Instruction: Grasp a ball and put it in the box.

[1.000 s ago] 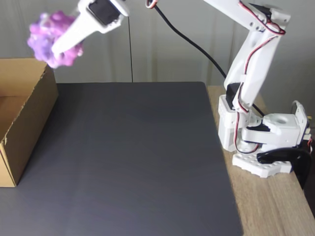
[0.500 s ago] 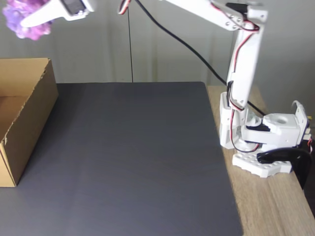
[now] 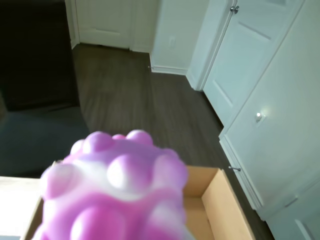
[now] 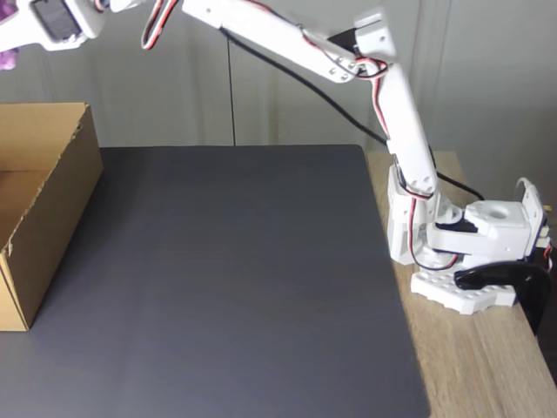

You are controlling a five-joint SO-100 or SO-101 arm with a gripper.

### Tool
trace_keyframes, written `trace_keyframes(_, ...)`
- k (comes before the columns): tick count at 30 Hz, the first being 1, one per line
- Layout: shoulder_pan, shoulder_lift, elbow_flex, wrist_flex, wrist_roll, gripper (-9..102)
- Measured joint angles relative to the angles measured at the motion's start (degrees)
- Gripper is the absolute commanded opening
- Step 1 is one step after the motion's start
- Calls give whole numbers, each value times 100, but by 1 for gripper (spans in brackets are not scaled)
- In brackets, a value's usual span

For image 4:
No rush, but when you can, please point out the brown cardboard box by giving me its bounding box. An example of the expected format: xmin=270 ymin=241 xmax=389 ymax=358
xmin=0 ymin=102 xmax=104 ymax=332

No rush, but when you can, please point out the black table clamp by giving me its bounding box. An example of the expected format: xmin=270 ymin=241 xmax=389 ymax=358
xmin=453 ymin=262 xmax=552 ymax=336

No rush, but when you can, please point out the dark grey table mat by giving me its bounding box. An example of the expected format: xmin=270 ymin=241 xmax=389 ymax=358
xmin=0 ymin=145 xmax=432 ymax=418

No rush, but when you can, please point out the purple pink bumpy ball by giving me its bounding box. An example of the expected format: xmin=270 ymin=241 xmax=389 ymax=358
xmin=0 ymin=0 xmax=21 ymax=71

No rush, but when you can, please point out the black sleeved cable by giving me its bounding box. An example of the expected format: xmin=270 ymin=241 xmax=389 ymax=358
xmin=217 ymin=28 xmax=487 ymax=202

